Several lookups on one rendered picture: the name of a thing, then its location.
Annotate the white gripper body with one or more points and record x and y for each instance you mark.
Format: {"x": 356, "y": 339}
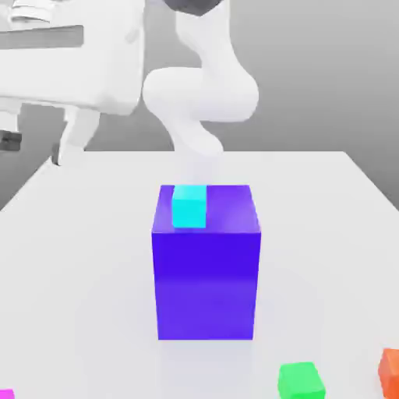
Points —
{"x": 103, "y": 68}

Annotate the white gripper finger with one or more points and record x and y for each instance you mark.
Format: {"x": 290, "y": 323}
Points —
{"x": 78, "y": 134}
{"x": 8, "y": 127}

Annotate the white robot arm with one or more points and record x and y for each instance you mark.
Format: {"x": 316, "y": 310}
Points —
{"x": 205, "y": 93}

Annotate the small cyan cube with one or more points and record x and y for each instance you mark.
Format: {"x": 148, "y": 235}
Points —
{"x": 189, "y": 209}

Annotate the small magenta cube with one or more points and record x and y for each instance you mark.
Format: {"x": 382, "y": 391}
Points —
{"x": 6, "y": 394}

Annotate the small green cube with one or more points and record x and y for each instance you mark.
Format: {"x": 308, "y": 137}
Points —
{"x": 300, "y": 382}

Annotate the small orange cube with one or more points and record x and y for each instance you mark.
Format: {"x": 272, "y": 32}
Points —
{"x": 390, "y": 374}

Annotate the large purple box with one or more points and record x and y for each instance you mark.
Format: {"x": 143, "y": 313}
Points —
{"x": 205, "y": 280}

